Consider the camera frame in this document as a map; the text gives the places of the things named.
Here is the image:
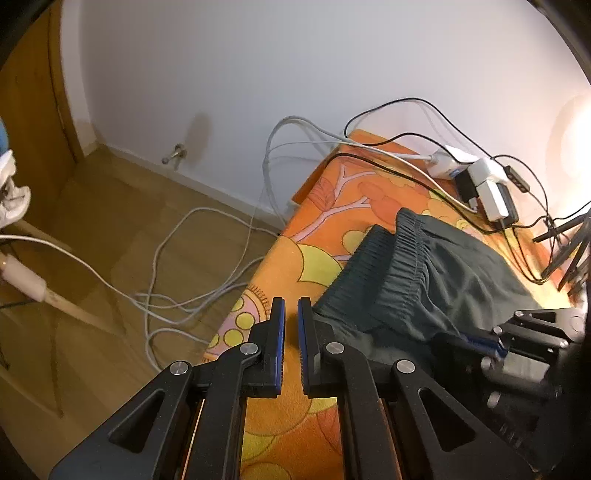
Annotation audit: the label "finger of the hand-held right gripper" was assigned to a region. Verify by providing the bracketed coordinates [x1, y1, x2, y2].
[434, 333, 497, 393]
[457, 308, 587, 358]

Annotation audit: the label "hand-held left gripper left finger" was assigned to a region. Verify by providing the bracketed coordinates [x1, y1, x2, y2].
[48, 296, 286, 480]

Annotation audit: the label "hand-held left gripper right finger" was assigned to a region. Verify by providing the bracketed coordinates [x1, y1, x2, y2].
[297, 296, 550, 480]

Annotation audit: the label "dark green pants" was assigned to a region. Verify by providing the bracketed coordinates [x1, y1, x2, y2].
[311, 208, 546, 374]

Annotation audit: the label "black tripod legs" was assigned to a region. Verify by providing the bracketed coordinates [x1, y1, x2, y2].
[532, 200, 591, 297]

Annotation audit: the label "orange floral blanket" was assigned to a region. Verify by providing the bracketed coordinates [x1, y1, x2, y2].
[203, 129, 583, 480]

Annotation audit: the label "white charger block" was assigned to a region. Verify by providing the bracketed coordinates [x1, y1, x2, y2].
[478, 180, 514, 222]
[468, 158, 509, 186]

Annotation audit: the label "black usb hub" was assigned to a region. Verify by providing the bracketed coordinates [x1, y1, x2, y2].
[501, 164, 530, 195]

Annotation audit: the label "black power adapter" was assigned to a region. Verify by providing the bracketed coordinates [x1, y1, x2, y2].
[456, 174, 482, 209]

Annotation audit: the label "white power adapter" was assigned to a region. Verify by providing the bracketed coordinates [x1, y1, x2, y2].
[427, 144, 479, 179]

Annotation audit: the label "white plug adapter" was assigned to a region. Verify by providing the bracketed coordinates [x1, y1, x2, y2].
[0, 254, 50, 304]

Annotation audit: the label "white cloth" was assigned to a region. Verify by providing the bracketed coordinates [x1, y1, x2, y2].
[0, 150, 32, 228]

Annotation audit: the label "wooden door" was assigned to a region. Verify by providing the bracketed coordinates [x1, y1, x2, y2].
[0, 0, 99, 224]

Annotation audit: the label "thin white cable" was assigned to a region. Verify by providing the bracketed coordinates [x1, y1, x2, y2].
[134, 207, 287, 370]

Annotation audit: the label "white adapter cable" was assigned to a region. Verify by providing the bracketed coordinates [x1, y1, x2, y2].
[0, 234, 153, 305]

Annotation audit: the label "thick white power cable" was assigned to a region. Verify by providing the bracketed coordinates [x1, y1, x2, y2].
[261, 116, 439, 232]

